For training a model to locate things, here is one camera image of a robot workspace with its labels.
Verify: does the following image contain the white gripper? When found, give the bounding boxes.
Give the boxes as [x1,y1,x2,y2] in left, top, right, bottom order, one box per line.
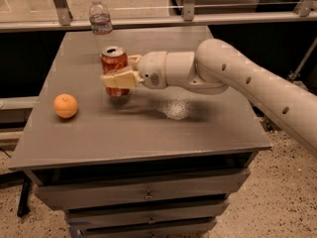
[100,52,167,89]

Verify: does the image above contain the red Coca-Cola can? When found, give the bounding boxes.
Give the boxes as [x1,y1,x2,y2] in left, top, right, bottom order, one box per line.
[101,46,130,97]

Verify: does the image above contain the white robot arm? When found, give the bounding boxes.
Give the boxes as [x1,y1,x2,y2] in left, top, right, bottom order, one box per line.
[101,39,317,155]

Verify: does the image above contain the clear plastic water bottle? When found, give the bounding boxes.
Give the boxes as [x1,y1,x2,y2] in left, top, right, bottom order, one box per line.
[88,0,115,52]

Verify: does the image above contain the orange fruit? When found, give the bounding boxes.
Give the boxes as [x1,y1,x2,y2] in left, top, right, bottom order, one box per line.
[53,94,78,119]

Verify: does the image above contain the grey drawer cabinet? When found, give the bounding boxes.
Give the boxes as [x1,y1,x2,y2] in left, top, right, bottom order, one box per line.
[7,25,272,238]

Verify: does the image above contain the grey top drawer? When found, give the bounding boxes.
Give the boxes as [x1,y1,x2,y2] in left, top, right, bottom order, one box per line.
[35,168,250,210]

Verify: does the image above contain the grey drawer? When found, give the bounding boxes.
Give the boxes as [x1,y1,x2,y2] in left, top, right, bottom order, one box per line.
[84,218,215,238]
[35,168,250,210]
[65,200,229,229]

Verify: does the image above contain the grey middle drawer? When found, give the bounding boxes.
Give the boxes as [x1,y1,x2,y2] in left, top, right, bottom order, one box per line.
[65,200,229,229]

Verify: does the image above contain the grey bottom drawer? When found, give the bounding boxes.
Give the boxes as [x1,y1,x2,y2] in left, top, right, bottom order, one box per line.
[84,218,215,238]

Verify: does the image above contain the black stand leg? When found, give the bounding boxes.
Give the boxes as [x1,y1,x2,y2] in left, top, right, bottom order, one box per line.
[17,178,32,217]

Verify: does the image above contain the metal railing frame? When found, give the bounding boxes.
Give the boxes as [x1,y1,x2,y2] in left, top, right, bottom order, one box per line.
[0,0,317,33]

